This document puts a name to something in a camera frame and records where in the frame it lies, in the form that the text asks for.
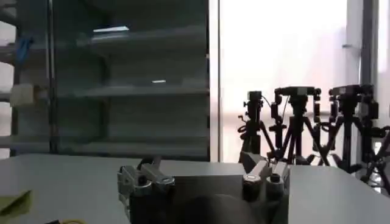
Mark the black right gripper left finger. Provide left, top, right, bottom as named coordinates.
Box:
left=116, top=156, right=176, bottom=200

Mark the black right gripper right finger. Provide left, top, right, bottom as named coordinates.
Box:
left=239, top=151, right=291, bottom=202

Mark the light green t-shirt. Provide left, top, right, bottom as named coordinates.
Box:
left=0, top=189, right=34, bottom=217

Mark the white metal shelf rack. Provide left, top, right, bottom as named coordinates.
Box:
left=48, top=0, right=221, bottom=163

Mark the grey glass-fronted shelf rack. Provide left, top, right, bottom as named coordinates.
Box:
left=0, top=0, right=54, bottom=158

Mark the black tripod with small camera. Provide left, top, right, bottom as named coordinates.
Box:
left=236, top=90, right=277, bottom=164

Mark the black tripod with wide camera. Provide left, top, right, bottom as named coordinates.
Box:
left=318, top=84, right=380, bottom=175
left=268, top=86, right=324, bottom=167

